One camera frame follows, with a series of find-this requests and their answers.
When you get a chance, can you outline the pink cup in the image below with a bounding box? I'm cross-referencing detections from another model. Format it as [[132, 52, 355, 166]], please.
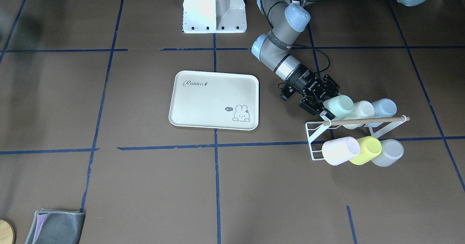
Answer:
[[321, 136, 361, 166]]

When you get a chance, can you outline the folded grey cloth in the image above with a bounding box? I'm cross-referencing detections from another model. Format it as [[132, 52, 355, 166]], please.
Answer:
[[25, 208, 86, 244]]

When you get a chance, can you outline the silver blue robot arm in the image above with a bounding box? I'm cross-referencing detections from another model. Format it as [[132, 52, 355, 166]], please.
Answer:
[[251, 0, 354, 121]]

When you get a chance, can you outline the wooden mug tree stand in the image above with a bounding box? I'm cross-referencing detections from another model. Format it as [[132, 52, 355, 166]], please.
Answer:
[[0, 219, 16, 244]]

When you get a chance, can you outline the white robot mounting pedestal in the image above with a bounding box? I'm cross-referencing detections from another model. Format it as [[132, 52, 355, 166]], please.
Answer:
[[182, 0, 247, 34]]

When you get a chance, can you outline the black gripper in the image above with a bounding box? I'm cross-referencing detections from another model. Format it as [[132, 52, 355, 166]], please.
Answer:
[[287, 65, 341, 118]]

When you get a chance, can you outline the cream cup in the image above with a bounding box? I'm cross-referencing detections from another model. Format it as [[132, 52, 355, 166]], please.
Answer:
[[344, 100, 375, 121]]

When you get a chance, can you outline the white wire cup rack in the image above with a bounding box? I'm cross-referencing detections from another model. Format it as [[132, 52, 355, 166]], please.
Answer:
[[304, 115, 411, 161]]

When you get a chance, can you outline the green cup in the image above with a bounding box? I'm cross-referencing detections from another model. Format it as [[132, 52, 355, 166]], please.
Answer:
[[320, 95, 354, 121]]

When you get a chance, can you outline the yellow cup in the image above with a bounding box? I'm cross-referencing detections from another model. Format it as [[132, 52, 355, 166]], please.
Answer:
[[349, 136, 382, 165]]

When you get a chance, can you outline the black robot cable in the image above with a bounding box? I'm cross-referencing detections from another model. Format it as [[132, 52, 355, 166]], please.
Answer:
[[291, 46, 331, 77]]

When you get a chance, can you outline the grey cup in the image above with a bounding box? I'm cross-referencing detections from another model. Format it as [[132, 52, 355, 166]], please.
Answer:
[[371, 139, 405, 167]]

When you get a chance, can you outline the beige rabbit tray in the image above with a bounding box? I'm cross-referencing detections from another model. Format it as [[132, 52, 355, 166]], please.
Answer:
[[168, 70, 259, 131]]

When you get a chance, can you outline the blue cup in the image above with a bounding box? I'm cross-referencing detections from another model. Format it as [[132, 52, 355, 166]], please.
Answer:
[[371, 98, 397, 118]]

